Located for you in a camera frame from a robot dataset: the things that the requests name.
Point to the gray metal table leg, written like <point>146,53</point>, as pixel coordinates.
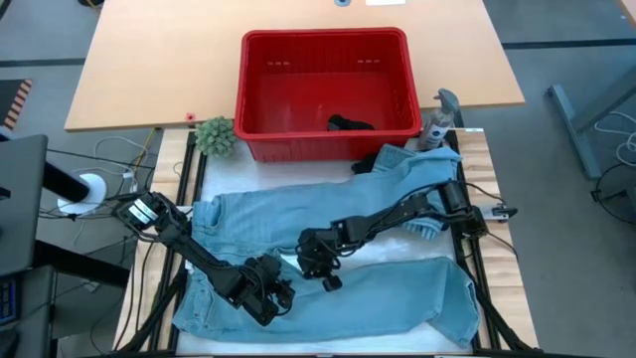
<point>571,124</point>

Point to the light wooden desk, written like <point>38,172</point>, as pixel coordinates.
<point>164,64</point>

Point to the black aluminium table frame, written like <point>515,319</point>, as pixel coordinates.
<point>497,323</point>

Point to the dark denim jeans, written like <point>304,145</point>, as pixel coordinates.
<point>365,163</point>

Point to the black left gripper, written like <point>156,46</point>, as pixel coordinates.
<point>263,293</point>

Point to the striped light blue shirt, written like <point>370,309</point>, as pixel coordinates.
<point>425,230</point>

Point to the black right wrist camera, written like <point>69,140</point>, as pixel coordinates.
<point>332,283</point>

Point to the white paper sheet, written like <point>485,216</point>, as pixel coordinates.
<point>385,2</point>

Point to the red plastic laundry bin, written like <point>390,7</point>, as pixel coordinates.
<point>328,144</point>

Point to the black printed garment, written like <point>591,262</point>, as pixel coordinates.
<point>348,124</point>

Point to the gray equipment case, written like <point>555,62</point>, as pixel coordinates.
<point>30,318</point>

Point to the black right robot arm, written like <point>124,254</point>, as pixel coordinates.
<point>397,211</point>

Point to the black orange striped mat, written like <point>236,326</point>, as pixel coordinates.
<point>15,99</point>

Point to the gray desk grommet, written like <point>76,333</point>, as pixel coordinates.
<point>343,2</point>

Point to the plain light blue garment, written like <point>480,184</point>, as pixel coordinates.
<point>372,303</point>

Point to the potted green artificial plant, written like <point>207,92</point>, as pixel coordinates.
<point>217,136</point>

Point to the white round floor plate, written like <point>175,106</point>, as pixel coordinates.
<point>97,191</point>

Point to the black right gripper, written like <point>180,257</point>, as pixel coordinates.
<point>320,251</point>

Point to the small pink object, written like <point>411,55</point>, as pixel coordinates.
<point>190,117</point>

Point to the clear spray bottle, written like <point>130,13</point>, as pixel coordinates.
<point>436,126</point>

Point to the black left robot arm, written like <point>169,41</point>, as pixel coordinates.
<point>199,258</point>

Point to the black desk beam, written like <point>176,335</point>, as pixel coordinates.
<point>69,181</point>

